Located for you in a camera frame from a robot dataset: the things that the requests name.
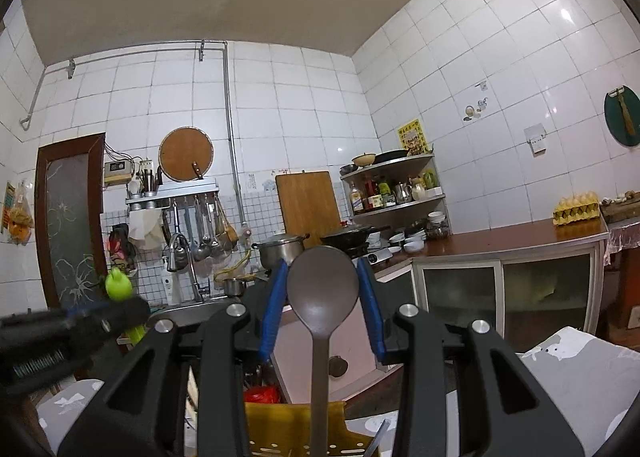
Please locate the green round board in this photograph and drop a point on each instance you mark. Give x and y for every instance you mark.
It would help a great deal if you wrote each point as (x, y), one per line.
(612, 117)

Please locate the rectangular wooden cutting board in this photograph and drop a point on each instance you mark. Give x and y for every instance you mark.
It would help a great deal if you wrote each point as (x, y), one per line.
(306, 202)

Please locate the brown door with frosted glass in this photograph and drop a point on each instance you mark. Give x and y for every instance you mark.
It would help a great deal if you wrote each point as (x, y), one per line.
(70, 217)

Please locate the hanging plastic bag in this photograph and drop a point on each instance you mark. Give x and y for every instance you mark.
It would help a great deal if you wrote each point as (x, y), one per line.
(20, 217)

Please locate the steel sink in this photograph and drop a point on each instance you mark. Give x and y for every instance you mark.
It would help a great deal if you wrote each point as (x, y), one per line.
(175, 311)

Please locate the knives in rack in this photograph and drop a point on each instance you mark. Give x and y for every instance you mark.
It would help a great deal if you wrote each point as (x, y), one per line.
(149, 179)

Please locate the metal corner shelf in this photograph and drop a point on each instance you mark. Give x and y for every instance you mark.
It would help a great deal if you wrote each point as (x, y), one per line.
(425, 199)

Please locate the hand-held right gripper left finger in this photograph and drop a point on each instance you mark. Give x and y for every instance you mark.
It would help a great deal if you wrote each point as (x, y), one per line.
(272, 309)

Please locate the grey spoon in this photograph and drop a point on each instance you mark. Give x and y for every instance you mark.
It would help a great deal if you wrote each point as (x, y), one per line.
(322, 287)

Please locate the golden perforated cutlery holder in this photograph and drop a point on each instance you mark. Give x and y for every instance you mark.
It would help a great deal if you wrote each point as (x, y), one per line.
(285, 429)

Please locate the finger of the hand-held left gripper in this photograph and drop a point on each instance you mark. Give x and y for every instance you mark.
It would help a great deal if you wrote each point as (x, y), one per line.
(120, 314)

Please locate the white bottle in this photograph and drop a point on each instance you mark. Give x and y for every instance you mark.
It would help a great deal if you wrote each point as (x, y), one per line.
(173, 287)

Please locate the small steel saucepan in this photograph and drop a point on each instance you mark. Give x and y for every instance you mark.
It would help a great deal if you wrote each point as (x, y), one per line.
(233, 287)

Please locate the white hanging cloth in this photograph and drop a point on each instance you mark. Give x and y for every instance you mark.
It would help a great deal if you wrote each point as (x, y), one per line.
(145, 232)

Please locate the yellow wall poster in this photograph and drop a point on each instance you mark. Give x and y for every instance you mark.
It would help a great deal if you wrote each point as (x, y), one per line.
(412, 137)

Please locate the metal wall rack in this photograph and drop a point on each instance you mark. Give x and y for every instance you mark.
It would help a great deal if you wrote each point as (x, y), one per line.
(170, 197)

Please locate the beige wall control box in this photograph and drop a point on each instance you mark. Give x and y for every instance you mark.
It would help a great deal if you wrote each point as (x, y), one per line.
(117, 172)

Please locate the white bowls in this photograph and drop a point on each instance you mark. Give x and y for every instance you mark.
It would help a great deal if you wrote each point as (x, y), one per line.
(407, 243)

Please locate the steel pot with lid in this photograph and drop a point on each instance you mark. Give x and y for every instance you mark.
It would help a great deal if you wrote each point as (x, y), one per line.
(280, 252)

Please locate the red plastic bag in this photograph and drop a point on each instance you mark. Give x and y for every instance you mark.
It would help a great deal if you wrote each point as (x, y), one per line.
(262, 394)

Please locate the metal wall pipe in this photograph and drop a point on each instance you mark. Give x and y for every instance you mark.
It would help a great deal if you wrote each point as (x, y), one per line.
(230, 137)

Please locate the kitchen counter cabinet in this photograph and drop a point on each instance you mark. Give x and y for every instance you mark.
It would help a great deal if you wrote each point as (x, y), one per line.
(500, 247)

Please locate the green bottle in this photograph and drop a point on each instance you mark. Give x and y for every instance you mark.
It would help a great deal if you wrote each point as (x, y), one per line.
(117, 284)

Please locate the clear bottle with yellow label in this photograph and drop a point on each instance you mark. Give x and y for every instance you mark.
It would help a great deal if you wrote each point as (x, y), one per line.
(356, 199)

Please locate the grey printed tablecloth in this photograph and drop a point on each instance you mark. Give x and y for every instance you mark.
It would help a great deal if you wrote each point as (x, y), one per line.
(575, 377)

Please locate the dark sauce bottle red cap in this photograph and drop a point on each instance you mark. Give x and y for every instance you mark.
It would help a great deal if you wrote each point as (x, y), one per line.
(371, 194)

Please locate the steel faucet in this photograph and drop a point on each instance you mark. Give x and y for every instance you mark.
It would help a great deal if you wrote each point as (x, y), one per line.
(177, 249)

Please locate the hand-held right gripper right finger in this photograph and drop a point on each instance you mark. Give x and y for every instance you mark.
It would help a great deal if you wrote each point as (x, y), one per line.
(371, 309)

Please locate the black wok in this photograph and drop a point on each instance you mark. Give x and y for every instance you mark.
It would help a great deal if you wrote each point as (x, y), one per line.
(350, 236)

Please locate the wall hooks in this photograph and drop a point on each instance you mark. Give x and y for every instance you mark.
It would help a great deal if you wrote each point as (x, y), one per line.
(476, 109)

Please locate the yellow egg carton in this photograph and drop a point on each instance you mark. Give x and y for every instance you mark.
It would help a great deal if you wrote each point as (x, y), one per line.
(575, 211)

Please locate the steel gas stove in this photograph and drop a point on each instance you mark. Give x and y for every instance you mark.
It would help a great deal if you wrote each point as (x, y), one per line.
(375, 254)

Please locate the black pan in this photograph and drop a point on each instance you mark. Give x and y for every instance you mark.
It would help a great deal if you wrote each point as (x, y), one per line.
(390, 155)

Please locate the white wall socket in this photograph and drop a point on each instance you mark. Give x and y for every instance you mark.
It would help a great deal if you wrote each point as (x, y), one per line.
(535, 139)

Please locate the red and black hanging item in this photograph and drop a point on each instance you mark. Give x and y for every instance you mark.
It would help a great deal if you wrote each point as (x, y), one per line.
(120, 247)

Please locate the round wooden board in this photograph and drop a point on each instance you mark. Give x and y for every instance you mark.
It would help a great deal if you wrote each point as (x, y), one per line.
(185, 154)

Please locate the beige bowl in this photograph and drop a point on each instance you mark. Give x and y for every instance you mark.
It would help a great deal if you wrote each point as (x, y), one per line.
(364, 160)

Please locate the steel pitcher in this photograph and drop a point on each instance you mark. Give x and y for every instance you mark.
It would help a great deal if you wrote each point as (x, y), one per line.
(403, 193)

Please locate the row of hanging metal ladles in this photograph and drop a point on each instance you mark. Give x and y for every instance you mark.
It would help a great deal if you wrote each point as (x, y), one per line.
(205, 232)

